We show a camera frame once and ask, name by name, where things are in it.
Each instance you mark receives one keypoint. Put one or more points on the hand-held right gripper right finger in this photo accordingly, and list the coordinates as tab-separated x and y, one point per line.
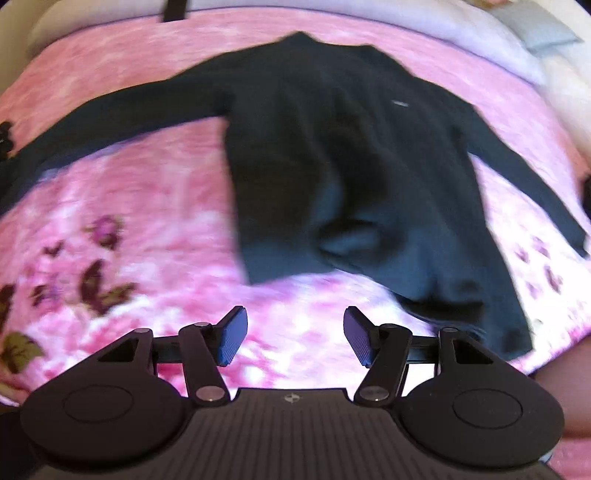
356	336

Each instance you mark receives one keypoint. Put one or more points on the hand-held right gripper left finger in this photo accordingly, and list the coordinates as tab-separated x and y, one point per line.
233	336

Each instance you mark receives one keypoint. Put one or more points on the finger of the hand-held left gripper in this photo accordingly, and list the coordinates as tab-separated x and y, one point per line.
4	138

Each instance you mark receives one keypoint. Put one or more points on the dark long-sleeved sweater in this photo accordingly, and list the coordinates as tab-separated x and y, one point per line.
323	161

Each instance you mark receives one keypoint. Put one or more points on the pink floral blanket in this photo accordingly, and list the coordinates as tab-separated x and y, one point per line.
161	207

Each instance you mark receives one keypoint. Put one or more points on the person's leg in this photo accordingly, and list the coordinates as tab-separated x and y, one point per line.
565	387

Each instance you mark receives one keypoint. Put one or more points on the white quilt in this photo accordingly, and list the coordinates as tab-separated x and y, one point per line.
570	78

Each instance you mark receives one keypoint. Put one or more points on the grey pillow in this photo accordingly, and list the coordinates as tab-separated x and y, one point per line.
538	23

